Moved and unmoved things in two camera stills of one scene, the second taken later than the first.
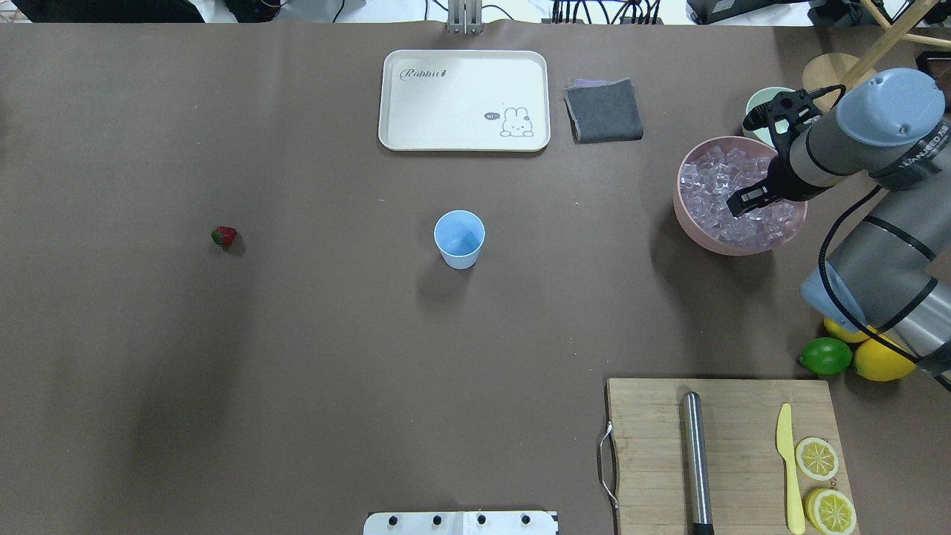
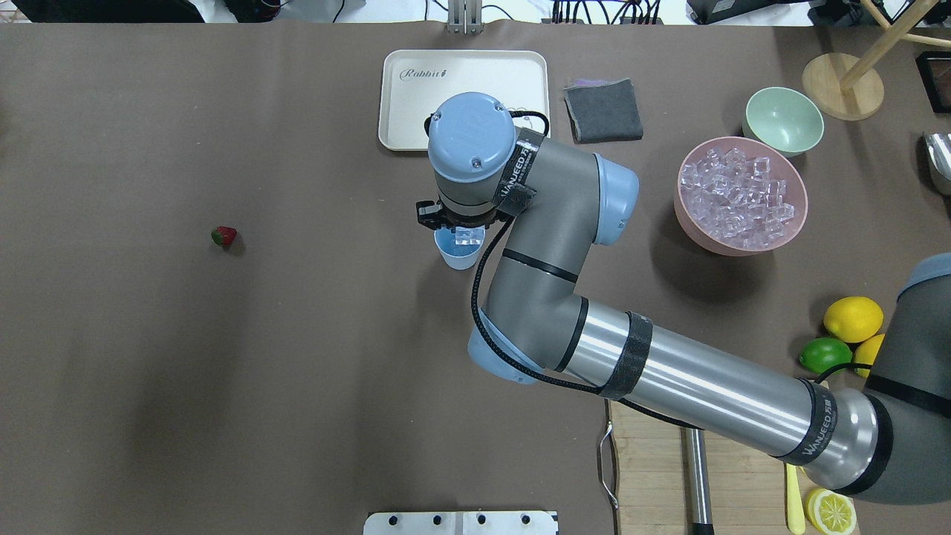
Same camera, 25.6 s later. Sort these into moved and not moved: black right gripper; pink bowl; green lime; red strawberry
Moved: black right gripper
Not moved: red strawberry; pink bowl; green lime
